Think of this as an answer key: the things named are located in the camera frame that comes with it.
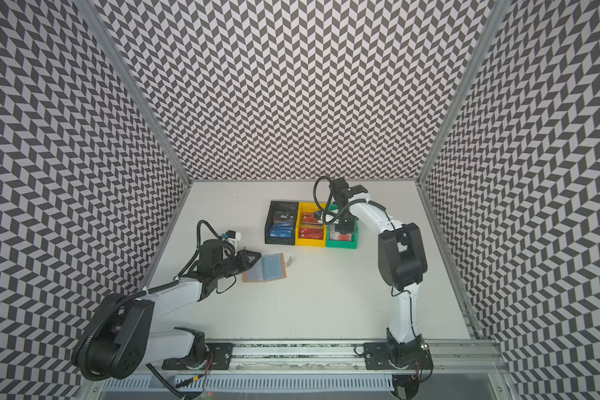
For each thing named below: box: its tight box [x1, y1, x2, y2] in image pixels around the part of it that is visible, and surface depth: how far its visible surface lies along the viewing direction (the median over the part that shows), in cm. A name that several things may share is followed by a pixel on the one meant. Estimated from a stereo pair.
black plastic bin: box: [265, 200, 300, 246], surface depth 98 cm
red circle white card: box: [330, 223, 352, 242], surface depth 98 cm
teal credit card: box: [261, 253, 283, 281], surface depth 92 cm
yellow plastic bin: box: [295, 201, 327, 248], surface depth 96 cm
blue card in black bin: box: [269, 223, 293, 239], surface depth 98 cm
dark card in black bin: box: [273, 210, 296, 222], surface depth 106 cm
